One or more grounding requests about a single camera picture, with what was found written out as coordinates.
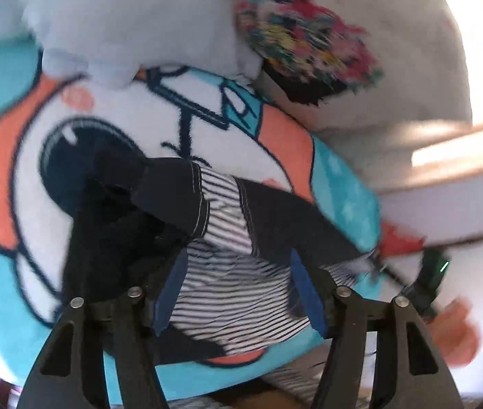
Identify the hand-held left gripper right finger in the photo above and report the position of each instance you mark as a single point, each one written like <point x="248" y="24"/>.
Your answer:
<point x="308" y="296"/>

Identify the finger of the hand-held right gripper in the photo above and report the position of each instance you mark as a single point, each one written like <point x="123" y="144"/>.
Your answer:
<point x="392" y="273"/>

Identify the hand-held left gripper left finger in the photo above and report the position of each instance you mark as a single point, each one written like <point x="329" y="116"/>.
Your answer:
<point x="168" y="296"/>

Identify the dark pants with striped lining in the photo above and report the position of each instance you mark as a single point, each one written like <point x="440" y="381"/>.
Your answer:
<point x="267" y="217"/>

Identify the person's right hand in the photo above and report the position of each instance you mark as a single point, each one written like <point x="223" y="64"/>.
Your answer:
<point x="456" y="332"/>

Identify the wooden ledge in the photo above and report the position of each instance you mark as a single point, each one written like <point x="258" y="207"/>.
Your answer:
<point x="463" y="145"/>

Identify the cartoon printed blanket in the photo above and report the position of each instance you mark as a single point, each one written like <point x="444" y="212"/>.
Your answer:
<point x="7" y="204"/>

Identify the white bed sheet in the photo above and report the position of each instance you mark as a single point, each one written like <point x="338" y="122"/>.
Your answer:
<point x="411" y="72"/>

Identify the multicoloured patterned cloth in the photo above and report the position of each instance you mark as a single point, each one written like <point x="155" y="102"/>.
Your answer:
<point x="305" y="38"/>

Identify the white plush cloth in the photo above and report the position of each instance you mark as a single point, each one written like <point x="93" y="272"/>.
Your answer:
<point x="139" y="21"/>

